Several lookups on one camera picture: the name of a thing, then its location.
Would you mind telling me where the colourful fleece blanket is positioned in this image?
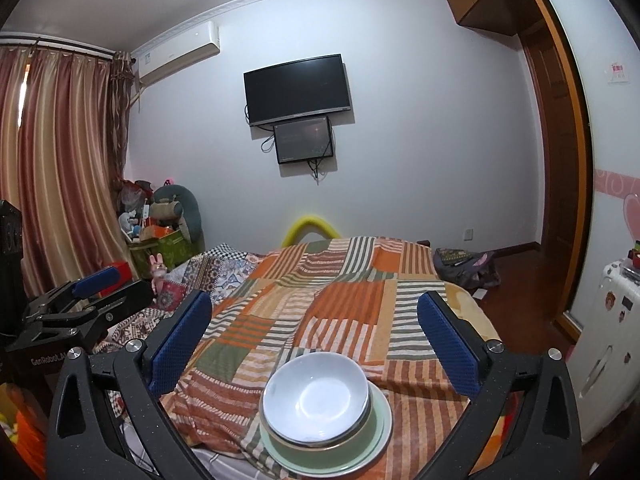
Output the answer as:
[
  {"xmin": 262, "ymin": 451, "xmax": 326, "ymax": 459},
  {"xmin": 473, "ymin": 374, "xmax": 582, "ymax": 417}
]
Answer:
[{"xmin": 445, "ymin": 280, "xmax": 501, "ymax": 346}]

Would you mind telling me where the striped brown curtain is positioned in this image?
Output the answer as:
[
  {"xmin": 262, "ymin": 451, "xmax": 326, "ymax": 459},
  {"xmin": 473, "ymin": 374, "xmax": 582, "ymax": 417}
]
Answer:
[{"xmin": 0, "ymin": 45, "xmax": 136, "ymax": 301}]

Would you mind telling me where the mint green bowl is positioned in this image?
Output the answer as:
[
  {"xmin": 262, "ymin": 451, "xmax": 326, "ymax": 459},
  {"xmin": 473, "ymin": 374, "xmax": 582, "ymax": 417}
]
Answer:
[{"xmin": 259, "ymin": 385, "xmax": 385, "ymax": 461}]

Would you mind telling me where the patterned bed sheet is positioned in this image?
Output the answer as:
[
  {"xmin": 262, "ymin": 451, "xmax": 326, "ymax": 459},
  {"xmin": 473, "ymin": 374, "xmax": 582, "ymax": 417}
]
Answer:
[{"xmin": 95, "ymin": 242, "xmax": 271, "ymax": 356}]

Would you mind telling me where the pink bunny toy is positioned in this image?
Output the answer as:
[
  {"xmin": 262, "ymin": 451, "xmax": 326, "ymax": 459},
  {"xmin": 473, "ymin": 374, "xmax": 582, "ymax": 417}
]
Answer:
[{"xmin": 149, "ymin": 254, "xmax": 168, "ymax": 293}]

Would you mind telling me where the green storage box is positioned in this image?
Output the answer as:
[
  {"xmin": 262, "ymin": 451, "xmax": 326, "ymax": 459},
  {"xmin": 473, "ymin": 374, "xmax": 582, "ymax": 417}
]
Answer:
[{"xmin": 127, "ymin": 232, "xmax": 201, "ymax": 273}]

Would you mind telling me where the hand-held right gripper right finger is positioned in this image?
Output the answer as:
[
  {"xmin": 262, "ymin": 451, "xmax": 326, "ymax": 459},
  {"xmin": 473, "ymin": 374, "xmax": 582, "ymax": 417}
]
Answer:
[{"xmin": 416, "ymin": 290, "xmax": 583, "ymax": 480}]

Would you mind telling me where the pink wall sticker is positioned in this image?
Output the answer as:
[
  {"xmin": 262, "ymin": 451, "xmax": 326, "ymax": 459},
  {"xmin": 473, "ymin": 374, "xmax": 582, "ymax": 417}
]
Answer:
[{"xmin": 595, "ymin": 167, "xmax": 640, "ymax": 256}]

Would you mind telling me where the white bowl with black dots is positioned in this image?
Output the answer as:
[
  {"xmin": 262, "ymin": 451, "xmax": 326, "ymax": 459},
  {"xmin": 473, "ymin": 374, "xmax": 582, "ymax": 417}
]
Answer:
[{"xmin": 262, "ymin": 352, "xmax": 372, "ymax": 447}]

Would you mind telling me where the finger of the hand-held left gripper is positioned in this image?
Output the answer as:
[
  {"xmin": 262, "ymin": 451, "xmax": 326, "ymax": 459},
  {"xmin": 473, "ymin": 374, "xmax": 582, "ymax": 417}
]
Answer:
[
  {"xmin": 22, "ymin": 266, "xmax": 121, "ymax": 326},
  {"xmin": 30, "ymin": 280, "xmax": 153, "ymax": 339}
]

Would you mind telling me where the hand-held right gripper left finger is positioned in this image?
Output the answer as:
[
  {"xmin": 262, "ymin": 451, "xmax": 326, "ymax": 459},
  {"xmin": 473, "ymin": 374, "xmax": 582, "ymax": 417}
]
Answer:
[{"xmin": 46, "ymin": 290, "xmax": 213, "ymax": 480}]

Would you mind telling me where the black wall television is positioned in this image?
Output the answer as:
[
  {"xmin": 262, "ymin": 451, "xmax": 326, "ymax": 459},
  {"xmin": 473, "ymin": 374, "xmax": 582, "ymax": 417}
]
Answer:
[{"xmin": 243, "ymin": 53, "xmax": 355, "ymax": 127}]

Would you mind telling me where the small black monitor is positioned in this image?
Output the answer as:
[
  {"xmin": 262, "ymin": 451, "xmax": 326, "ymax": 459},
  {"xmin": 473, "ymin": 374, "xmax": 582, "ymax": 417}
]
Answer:
[{"xmin": 273, "ymin": 115, "xmax": 335, "ymax": 165}]

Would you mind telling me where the white air conditioner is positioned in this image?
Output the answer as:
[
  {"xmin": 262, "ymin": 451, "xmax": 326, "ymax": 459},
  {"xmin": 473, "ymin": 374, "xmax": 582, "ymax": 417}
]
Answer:
[{"xmin": 131, "ymin": 20, "xmax": 221, "ymax": 87}]

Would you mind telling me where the curtain rod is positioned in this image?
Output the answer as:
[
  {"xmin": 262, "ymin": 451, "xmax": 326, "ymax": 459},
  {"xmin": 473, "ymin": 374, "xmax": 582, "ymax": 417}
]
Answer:
[{"xmin": 0, "ymin": 32, "xmax": 133, "ymax": 61}]

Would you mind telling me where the mint green plate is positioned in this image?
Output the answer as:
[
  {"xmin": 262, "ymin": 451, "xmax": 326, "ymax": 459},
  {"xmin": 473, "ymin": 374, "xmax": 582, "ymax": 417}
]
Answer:
[{"xmin": 260, "ymin": 387, "xmax": 393, "ymax": 477}]

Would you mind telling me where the pile of toys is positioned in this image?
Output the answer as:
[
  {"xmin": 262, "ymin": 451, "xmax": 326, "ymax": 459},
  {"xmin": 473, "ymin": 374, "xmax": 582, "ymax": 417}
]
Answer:
[{"xmin": 117, "ymin": 177, "xmax": 181, "ymax": 241}]

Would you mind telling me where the striped patchwork blanket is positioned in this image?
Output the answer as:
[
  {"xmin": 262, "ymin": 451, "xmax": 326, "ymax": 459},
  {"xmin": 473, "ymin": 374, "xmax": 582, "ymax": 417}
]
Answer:
[{"xmin": 160, "ymin": 235, "xmax": 501, "ymax": 476}]

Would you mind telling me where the grey plush pillow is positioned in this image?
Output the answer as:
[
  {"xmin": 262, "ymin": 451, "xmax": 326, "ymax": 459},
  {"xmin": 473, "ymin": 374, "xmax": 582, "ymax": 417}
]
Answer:
[{"xmin": 150, "ymin": 183, "xmax": 205, "ymax": 251}]

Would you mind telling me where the pink bowl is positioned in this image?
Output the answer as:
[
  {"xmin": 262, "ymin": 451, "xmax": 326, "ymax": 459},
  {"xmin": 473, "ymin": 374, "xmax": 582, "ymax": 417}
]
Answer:
[{"xmin": 264, "ymin": 380, "xmax": 375, "ymax": 448}]

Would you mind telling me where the dark backpack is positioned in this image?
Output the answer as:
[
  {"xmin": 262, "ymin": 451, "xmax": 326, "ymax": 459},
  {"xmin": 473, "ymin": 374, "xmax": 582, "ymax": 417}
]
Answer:
[{"xmin": 432, "ymin": 246, "xmax": 501, "ymax": 291}]

